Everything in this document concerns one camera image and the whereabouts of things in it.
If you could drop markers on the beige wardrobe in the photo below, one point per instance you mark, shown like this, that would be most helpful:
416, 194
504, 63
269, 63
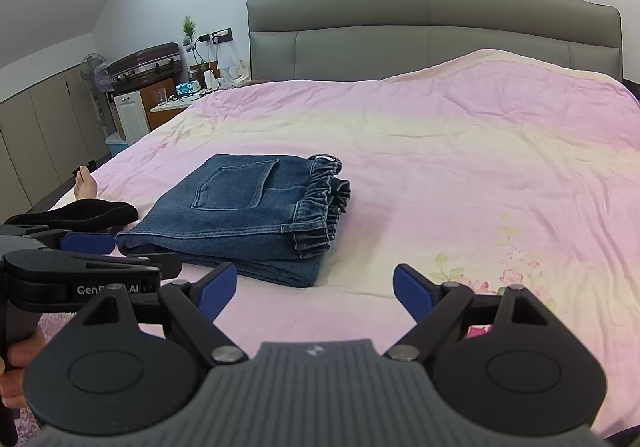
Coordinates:
45, 127

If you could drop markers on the teal tissue box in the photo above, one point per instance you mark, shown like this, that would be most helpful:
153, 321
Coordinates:
187, 88

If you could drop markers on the small green potted plant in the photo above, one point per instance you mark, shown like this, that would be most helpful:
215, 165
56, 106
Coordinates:
188, 29

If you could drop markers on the white standing fan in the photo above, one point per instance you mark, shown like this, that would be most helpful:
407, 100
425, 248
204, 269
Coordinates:
94, 69

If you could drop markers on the white nightstand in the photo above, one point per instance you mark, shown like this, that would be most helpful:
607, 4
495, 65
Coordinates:
172, 107

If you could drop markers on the dark hard-shell suitcase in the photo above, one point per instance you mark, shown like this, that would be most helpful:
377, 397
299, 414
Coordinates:
145, 63

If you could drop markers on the blue denim pants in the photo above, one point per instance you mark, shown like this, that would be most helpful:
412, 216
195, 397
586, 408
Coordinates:
240, 212

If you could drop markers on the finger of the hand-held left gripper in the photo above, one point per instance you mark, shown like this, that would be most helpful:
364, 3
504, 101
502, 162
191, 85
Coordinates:
125, 261
90, 243

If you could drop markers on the person's left hand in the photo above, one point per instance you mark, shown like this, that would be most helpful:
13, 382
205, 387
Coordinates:
15, 379

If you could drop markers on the person's bare foot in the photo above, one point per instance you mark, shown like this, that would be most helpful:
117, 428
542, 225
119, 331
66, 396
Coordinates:
85, 184

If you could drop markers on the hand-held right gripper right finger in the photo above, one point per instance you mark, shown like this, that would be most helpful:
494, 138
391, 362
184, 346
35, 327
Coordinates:
412, 292

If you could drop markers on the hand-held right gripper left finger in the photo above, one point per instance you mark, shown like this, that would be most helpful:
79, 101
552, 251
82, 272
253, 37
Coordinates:
220, 288

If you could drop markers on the grey padded headboard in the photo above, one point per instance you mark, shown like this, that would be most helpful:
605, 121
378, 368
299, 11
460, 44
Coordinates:
425, 27

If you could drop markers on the black power strip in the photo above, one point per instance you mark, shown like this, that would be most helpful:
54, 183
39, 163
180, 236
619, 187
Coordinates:
220, 35

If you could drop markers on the white table lamp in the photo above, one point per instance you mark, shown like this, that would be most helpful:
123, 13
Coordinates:
227, 64

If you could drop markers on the wooden cabinet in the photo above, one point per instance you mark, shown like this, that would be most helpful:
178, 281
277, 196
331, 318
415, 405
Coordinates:
157, 114

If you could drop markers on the person's black trouser leg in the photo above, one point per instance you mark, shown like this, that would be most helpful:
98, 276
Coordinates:
85, 214

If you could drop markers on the pink floral blanket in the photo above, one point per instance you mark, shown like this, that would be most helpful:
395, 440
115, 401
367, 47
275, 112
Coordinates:
450, 152

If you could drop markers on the blue plastic bin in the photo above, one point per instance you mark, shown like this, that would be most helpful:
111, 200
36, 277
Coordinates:
116, 144

